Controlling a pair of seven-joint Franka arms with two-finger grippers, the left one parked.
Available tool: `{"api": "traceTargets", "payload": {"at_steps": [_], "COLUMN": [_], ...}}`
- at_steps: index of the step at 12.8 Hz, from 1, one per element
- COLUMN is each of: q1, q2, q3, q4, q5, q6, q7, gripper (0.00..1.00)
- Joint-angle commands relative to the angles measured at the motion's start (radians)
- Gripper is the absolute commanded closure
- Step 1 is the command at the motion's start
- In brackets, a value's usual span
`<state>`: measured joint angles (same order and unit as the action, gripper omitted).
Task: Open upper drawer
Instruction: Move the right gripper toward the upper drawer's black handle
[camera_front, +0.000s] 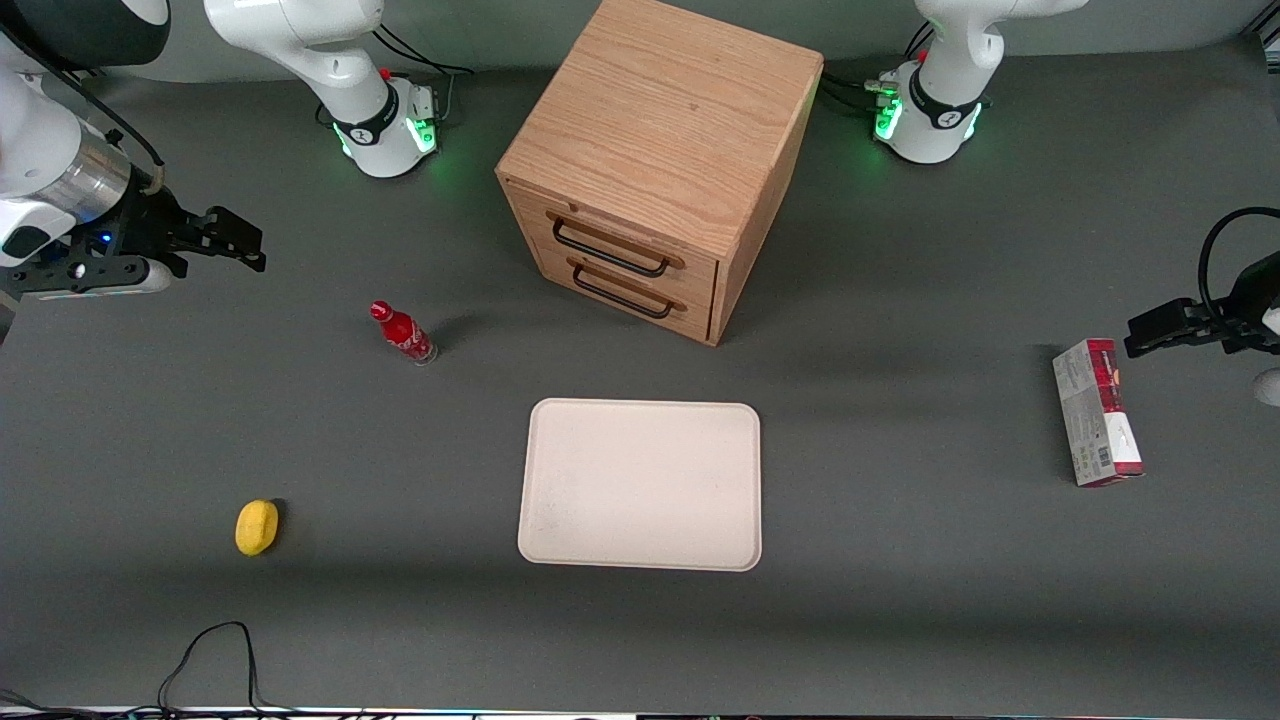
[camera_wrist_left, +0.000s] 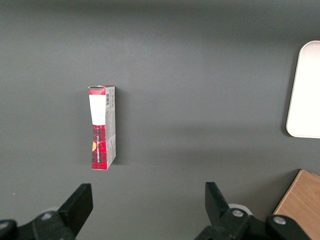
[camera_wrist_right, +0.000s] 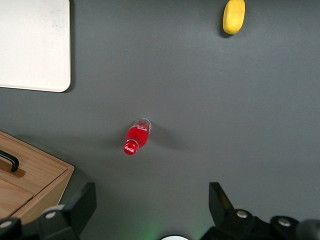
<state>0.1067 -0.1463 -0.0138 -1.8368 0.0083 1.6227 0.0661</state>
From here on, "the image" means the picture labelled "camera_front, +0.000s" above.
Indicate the beige rectangular tray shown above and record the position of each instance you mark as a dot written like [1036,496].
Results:
[640,485]

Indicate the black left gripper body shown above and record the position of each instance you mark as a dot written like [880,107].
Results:
[1250,303]

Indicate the red and grey carton box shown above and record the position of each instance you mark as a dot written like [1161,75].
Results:
[1095,415]

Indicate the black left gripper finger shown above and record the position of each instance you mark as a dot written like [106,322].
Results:
[1190,312]
[1165,336]

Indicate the yellow lemon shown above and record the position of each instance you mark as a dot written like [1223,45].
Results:
[256,527]

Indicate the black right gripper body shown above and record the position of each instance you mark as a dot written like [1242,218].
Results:
[142,228]

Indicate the oak wooden drawer cabinet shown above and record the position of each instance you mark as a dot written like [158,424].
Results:
[665,120]

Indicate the aluminium frame profile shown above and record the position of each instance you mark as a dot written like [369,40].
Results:
[1266,25]

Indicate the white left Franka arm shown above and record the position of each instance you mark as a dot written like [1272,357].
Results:
[935,100]

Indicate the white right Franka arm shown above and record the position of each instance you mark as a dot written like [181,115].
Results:
[345,75]

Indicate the red soda bottle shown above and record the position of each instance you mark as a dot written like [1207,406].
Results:
[405,335]

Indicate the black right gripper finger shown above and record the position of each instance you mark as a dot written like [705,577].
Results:
[225,256]
[240,230]

